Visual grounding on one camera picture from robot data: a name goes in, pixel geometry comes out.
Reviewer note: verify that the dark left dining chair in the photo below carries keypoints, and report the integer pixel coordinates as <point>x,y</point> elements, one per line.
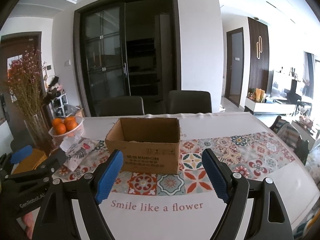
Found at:
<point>122,106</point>

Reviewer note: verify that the brown cardboard box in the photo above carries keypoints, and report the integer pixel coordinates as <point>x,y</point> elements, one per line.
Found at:
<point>149,145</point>

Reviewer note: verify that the dark glass door cabinet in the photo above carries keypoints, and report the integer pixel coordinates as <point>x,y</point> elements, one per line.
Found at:
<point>127,48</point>

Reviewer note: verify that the glass vase with dried flowers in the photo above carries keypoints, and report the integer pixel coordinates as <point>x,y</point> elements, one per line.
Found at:
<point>24,82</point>

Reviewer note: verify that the dark dining chair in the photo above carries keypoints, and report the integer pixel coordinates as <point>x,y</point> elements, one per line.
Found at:
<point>122,106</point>
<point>189,101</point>

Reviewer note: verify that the dark right dining chair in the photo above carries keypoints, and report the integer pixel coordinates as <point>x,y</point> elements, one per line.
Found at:
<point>189,101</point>

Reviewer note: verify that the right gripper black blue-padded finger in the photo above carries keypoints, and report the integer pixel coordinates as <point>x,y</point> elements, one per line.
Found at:
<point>56,218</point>
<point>268,219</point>

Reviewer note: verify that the floral fabric tissue pouch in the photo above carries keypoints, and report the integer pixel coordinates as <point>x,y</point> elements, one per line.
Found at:
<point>76,150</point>

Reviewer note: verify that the patterned table runner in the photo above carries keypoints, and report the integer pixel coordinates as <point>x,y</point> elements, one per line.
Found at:
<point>252,155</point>

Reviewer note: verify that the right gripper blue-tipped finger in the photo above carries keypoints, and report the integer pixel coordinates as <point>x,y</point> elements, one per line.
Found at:
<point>11,160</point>

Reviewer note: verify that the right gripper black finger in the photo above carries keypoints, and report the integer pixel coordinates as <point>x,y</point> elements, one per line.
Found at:
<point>50,163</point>

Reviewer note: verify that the white basket of oranges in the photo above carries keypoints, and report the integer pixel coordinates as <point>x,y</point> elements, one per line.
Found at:
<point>67,127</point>

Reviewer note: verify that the white tv console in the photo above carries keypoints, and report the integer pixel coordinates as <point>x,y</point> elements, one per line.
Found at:
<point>275,107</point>

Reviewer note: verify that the woven yellow placemat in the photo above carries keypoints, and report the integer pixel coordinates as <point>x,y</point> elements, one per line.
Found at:
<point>31,162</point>

